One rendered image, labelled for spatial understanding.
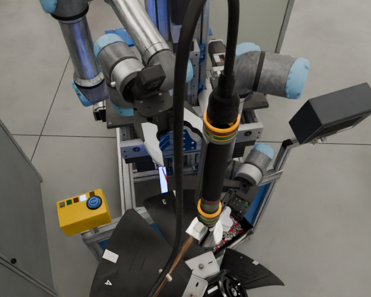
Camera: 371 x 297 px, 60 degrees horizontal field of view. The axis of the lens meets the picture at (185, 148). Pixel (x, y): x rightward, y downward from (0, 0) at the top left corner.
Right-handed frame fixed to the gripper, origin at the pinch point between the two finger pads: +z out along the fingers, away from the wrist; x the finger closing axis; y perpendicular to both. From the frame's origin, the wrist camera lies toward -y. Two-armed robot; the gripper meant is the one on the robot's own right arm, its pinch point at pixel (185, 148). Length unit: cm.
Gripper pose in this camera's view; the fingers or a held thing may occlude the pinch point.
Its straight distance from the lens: 55.1
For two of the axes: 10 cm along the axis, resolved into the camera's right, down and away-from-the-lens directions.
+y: 0.0, 5.8, 8.1
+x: -8.6, 4.1, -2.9
